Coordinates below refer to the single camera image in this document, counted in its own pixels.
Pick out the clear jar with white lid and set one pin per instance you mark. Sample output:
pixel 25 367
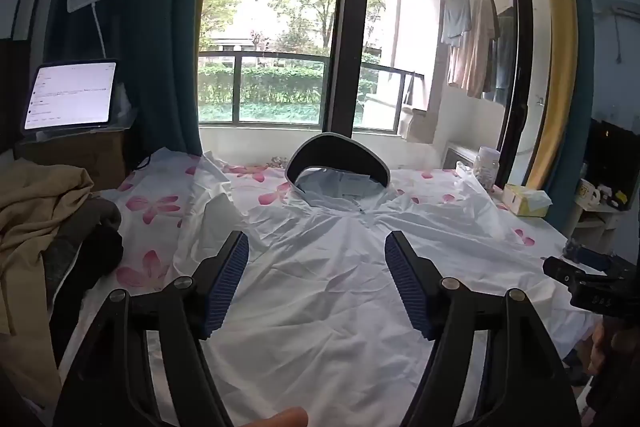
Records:
pixel 486 169

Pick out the black window post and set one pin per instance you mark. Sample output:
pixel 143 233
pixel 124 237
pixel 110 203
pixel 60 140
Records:
pixel 347 32

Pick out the white air conditioner unit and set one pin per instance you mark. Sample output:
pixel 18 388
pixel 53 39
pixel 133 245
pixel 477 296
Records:
pixel 457 157

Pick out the yellow tissue pack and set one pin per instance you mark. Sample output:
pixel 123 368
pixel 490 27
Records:
pixel 525 202

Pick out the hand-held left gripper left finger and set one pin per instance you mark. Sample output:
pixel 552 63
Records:
pixel 227 287

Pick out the tablet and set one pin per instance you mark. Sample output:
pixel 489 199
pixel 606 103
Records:
pixel 70 94

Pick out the beige clothing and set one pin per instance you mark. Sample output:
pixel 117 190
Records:
pixel 30 227

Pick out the balcony railing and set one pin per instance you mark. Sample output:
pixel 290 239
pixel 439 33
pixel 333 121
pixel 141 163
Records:
pixel 280 56

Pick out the blue curtain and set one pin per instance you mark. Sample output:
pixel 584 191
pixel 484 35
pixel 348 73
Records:
pixel 582 82
pixel 150 32

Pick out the dark hanging garment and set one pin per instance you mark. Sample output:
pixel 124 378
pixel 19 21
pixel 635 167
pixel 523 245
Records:
pixel 505 57

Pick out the light blue hanging garment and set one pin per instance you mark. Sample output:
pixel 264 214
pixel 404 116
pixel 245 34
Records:
pixel 456 19

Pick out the dark clothing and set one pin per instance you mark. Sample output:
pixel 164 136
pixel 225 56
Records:
pixel 90 257

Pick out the person's right hand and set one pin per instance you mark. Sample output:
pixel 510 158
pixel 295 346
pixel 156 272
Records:
pixel 597 349

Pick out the white side table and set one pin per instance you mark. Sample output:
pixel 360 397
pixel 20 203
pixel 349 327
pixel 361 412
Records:
pixel 592 222

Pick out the beige hanging garment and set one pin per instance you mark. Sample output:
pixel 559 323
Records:
pixel 475 52

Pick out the person's left hand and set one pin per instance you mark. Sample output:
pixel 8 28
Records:
pixel 280 418

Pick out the floral tablecloth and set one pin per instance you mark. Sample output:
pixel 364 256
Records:
pixel 150 207

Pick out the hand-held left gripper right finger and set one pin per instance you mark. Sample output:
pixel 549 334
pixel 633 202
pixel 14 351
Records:
pixel 407 287

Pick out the white hooded jacket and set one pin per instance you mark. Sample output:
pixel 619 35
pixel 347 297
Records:
pixel 325 297

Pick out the black appliance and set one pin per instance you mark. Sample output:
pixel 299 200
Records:
pixel 615 152

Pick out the balcony cardboard box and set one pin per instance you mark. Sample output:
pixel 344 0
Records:
pixel 417 124

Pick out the yellow curtain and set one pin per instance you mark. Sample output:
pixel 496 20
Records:
pixel 555 57

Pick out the brown cardboard box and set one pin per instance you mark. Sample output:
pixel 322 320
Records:
pixel 75 157

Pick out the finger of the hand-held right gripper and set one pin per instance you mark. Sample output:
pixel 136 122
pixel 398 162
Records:
pixel 587 257
pixel 565 271

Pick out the black sliding door frame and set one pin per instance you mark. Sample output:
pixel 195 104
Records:
pixel 517 57

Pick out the white mug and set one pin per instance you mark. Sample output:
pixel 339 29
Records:
pixel 586 193

